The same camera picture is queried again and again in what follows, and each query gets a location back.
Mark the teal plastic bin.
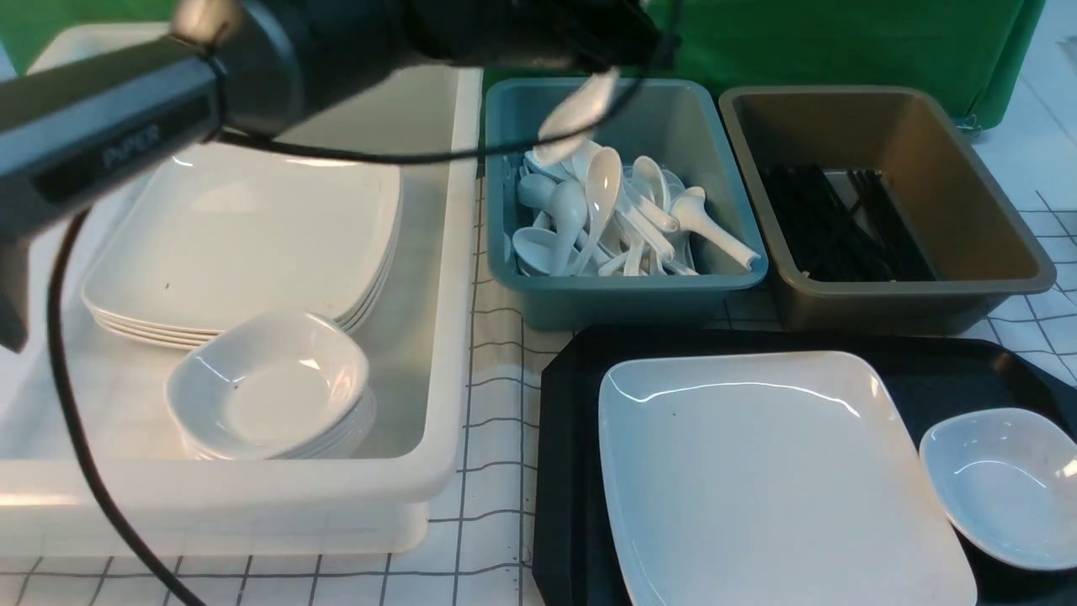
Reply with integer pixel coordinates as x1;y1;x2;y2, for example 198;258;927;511
485;79;769;332

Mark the black cable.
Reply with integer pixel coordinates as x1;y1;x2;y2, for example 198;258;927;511
46;34;682;606

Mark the pile of black chopsticks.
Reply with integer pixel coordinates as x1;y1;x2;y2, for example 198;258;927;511
761;165;938;283

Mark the stack of white square plates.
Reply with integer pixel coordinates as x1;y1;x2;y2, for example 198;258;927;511
82;143;403;350

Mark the white checked tablecloth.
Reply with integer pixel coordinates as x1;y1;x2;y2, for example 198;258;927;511
0;76;1077;606

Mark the white spoon upright in bin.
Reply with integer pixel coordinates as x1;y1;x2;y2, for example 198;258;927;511
570;146;623;274

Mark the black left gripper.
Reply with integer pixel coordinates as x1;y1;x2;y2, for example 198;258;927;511
404;1;663;72

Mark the white spoon bin left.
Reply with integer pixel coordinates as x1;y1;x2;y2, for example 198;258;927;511
547;180;588;276

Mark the stack of small white bowls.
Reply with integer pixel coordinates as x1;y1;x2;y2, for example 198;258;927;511
164;310;378;461

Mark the small white sauce bowl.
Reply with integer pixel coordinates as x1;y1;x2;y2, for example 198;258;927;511
919;407;1076;572

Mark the white ceramic soup spoon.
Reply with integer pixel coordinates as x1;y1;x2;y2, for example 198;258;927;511
532;66;620;167

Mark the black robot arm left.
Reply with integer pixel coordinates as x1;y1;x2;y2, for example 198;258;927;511
1;1;684;353

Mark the green cloth backdrop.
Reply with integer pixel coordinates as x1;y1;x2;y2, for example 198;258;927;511
3;1;1023;130

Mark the white spoon at bin right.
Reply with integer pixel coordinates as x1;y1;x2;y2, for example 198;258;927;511
671;187;761;271

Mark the white square rice plate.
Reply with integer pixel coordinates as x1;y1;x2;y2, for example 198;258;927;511
597;350;978;605

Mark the black serving tray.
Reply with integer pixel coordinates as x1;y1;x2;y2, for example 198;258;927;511
532;326;1076;605

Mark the brown plastic bin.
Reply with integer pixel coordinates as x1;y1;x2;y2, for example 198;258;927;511
719;85;1057;335

